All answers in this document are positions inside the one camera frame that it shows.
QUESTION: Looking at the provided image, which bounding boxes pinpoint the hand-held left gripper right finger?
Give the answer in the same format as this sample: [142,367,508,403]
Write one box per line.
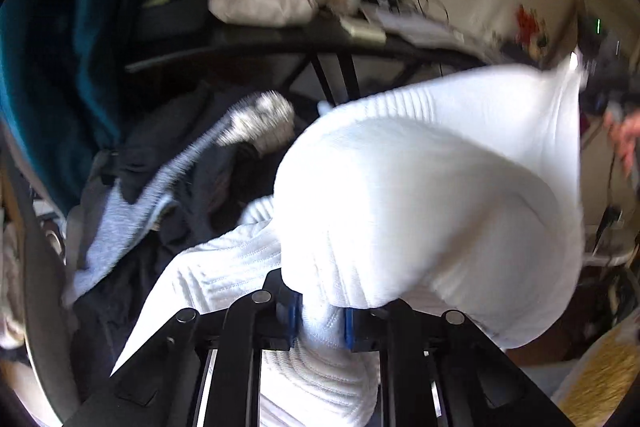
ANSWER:
[344,298,576,427]

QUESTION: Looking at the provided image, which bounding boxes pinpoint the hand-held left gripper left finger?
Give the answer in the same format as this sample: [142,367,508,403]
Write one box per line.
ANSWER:
[62,269,303,427]

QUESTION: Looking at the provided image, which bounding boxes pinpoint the white textured shirt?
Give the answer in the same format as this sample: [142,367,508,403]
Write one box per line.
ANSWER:
[111,61,586,427]

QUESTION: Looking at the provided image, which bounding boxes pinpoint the dark clothes pile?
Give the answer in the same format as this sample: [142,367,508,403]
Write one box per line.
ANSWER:
[75,82,301,358]

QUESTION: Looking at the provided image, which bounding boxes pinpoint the person's right hand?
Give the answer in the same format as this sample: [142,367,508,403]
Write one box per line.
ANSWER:
[602,104,640,180]

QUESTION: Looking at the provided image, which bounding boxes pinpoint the orange artificial flowers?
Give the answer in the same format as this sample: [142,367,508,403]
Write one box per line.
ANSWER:
[515,3,551,54]

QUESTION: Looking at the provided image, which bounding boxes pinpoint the white folded paper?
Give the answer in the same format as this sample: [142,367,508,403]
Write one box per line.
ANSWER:
[372,4,468,50]

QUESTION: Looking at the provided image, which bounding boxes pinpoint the grey-blue garment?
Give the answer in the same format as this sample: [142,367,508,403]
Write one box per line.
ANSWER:
[62,117,228,304]

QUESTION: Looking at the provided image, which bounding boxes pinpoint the silver glittery cloth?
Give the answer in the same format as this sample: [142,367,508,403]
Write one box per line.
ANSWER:
[215,91,296,148]

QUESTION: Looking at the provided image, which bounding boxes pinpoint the pale yellow box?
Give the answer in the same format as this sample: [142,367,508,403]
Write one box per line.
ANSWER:
[340,17,388,46]

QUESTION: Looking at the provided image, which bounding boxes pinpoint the grey chair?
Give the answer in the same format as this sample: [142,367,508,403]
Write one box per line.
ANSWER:
[0,132,83,427]

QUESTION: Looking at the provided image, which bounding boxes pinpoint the black desk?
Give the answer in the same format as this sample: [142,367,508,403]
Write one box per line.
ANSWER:
[125,14,501,108]

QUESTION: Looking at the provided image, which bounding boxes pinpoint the teal curtain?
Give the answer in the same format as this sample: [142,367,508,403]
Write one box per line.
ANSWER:
[0,0,157,218]

